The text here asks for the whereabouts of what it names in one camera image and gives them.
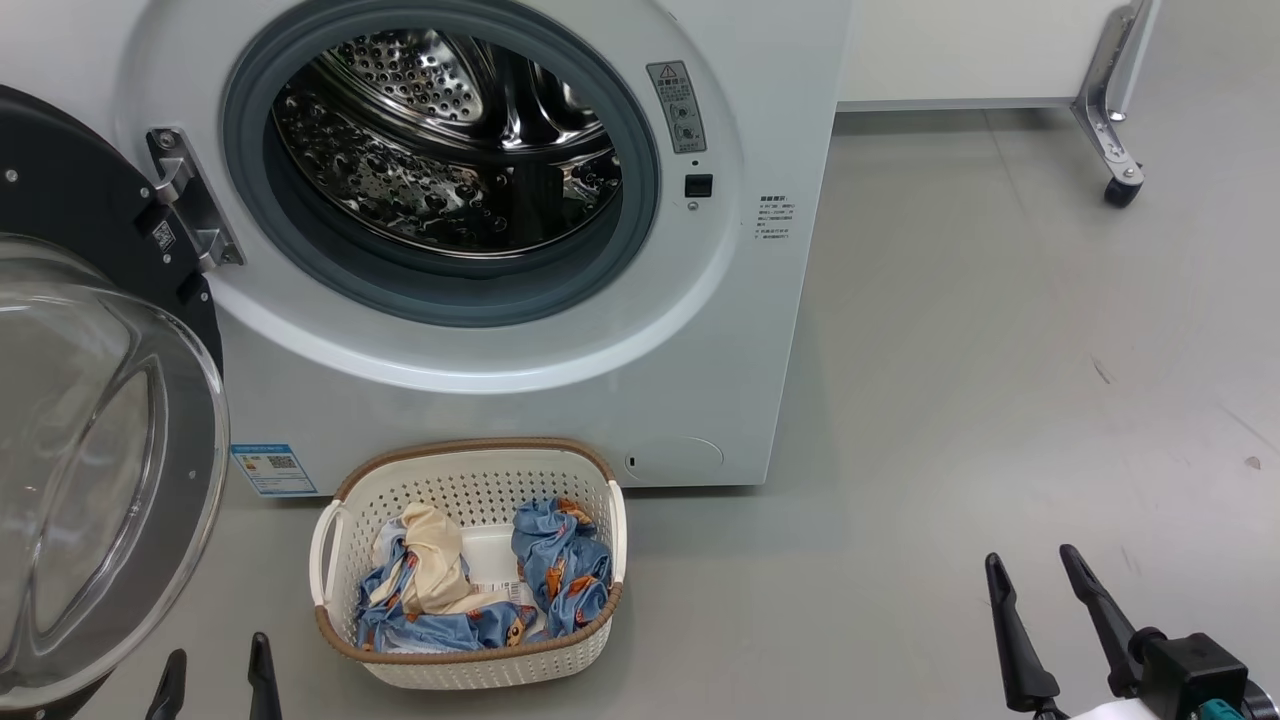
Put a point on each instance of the cream basket with brown rim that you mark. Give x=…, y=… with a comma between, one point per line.
x=470, y=480

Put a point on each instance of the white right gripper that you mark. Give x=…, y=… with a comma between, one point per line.
x=1120, y=712

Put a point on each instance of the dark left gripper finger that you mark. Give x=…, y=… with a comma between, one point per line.
x=263, y=690
x=168, y=700

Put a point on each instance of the white front-load washing machine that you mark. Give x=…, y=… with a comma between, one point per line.
x=500, y=400

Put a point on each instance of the white basket label sticker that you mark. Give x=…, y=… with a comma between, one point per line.
x=500, y=592

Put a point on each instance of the blue energy label sticker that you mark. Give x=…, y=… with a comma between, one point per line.
x=273, y=470

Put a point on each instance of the white background panel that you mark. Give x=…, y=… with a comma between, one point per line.
x=950, y=50

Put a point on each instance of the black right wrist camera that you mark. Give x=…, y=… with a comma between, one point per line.
x=1190, y=670

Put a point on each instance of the grey warning sticker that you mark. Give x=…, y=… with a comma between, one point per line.
x=677, y=108

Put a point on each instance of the blue garment with cream lining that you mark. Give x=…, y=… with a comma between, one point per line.
x=430, y=560

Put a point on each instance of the metal washing machine door hinge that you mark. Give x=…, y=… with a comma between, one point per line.
x=195, y=200

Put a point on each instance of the stainless steel washer drum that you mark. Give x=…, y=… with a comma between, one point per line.
x=430, y=150

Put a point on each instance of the metal frame leg with caster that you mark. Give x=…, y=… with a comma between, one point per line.
x=1105, y=100

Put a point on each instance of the black round glass washer door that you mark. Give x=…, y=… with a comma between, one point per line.
x=100, y=450

